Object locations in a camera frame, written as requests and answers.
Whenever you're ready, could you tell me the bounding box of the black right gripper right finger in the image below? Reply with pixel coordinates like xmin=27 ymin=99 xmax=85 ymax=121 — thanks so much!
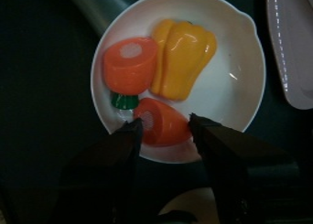
xmin=188 ymin=112 xmax=304 ymax=224

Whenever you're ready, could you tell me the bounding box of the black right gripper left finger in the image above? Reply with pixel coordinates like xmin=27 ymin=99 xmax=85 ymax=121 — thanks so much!
xmin=48 ymin=117 xmax=145 ymax=224

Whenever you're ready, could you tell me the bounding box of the orange carrot top green stem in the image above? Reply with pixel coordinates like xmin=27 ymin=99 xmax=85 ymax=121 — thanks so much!
xmin=102 ymin=37 xmax=159 ymax=111

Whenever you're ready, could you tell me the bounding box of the orange toy carrot tip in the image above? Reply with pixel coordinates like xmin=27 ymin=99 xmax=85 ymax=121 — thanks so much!
xmin=133 ymin=97 xmax=193 ymax=147

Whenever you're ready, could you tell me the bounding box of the yellow toy bell pepper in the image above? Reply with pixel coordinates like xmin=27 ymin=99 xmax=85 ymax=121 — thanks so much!
xmin=150 ymin=18 xmax=220 ymax=101

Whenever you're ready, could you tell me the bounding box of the pink plastic tray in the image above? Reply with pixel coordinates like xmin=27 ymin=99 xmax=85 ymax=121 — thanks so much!
xmin=266 ymin=0 xmax=313 ymax=111

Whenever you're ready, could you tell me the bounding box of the white frying pan grey handle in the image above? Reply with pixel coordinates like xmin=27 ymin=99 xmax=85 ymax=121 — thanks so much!
xmin=64 ymin=0 xmax=268 ymax=165

